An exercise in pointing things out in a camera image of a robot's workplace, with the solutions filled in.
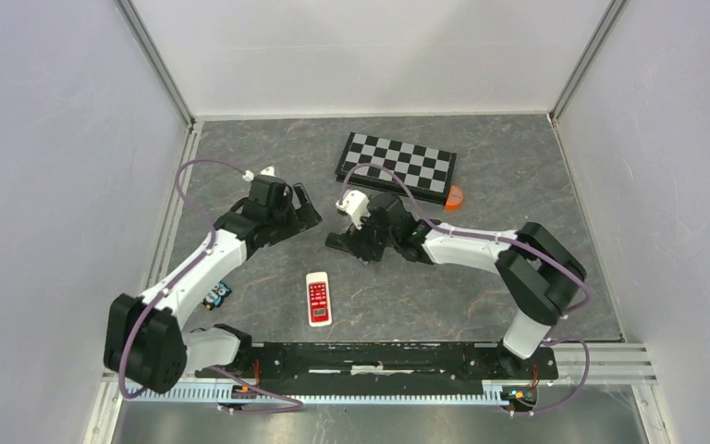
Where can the white red remote control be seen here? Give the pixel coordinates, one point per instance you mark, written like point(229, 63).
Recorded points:
point(318, 299)

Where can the blue battery pack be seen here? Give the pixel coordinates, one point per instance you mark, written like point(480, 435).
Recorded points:
point(216, 296)

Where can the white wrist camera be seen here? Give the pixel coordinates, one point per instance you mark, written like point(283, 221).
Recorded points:
point(249, 175)
point(354, 204)

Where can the orange round object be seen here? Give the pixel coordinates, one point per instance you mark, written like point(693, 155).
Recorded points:
point(455, 199)

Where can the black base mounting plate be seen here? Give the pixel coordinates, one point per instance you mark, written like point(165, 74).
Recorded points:
point(386, 368)

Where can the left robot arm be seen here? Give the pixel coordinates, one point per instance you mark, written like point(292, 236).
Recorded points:
point(145, 341)

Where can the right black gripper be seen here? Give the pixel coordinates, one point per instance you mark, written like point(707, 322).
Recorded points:
point(359, 237)

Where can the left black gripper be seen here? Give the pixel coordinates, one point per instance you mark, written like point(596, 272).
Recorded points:
point(300, 219)

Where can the black grey checkerboard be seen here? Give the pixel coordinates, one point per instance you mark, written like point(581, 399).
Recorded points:
point(427, 172)

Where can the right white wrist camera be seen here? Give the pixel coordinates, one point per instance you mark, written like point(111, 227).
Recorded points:
point(354, 204)

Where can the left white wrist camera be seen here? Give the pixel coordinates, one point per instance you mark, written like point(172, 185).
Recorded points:
point(249, 175)

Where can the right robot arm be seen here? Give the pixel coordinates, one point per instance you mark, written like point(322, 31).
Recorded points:
point(541, 275)

